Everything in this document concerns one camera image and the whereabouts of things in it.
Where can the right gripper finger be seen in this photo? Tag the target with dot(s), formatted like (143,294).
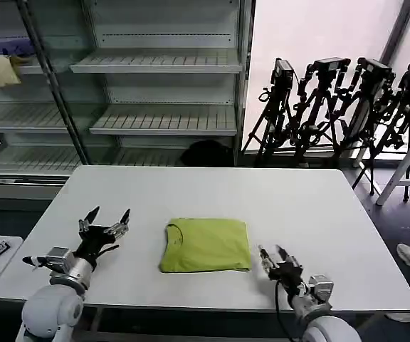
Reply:
(265,260)
(287,256)

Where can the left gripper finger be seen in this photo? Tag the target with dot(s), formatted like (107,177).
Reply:
(119,226)
(87,222)

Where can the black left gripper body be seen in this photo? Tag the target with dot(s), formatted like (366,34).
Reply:
(94,242)

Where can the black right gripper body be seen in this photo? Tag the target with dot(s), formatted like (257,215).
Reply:
(286,274)

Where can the lime green t-shirt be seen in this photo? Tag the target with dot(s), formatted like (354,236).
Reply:
(206,246)

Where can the white folding table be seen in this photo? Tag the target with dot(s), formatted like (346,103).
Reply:
(326,221)

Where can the black bag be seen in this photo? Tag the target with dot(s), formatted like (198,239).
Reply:
(208,153)

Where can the grey shelf rack with cloths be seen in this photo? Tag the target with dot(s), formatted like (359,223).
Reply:
(20,117)

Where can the slanted grey metal pole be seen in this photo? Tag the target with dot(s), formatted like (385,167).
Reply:
(53,85)

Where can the empty grey shelf rack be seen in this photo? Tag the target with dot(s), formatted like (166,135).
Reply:
(169,89)

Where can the white metal stool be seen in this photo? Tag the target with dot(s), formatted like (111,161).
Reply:
(409,156)

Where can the black tripod with camera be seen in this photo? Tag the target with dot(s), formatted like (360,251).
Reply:
(319,107)
(363,107)
(400,114)
(279,99)

